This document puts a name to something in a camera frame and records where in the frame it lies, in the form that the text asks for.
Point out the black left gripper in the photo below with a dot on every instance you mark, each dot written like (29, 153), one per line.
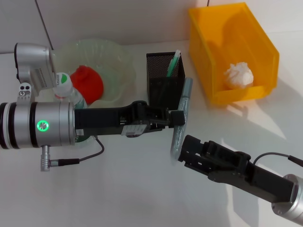
(99, 121)

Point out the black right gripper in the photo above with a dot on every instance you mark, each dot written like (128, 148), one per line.
(260, 179)

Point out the silver glitter marker pen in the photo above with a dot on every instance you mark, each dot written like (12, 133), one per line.
(187, 94)

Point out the green pen white cap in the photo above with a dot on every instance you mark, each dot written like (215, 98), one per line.
(174, 62)

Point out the red-orange fruit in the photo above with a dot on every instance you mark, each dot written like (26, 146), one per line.
(92, 85)

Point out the white paper ball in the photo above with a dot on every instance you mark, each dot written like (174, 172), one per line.
(239, 75)

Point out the clear bottle green label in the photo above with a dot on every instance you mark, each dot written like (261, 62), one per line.
(64, 81)

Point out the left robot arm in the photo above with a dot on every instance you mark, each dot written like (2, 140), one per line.
(35, 125)

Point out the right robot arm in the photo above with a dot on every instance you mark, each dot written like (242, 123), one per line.
(293, 201)

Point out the black mesh pen holder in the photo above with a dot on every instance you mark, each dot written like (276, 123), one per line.
(163, 92)

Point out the translucent wavy fruit plate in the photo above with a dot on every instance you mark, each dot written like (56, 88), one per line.
(106, 56)

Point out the yellow plastic storage bin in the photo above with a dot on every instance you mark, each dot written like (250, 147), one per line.
(203, 47)

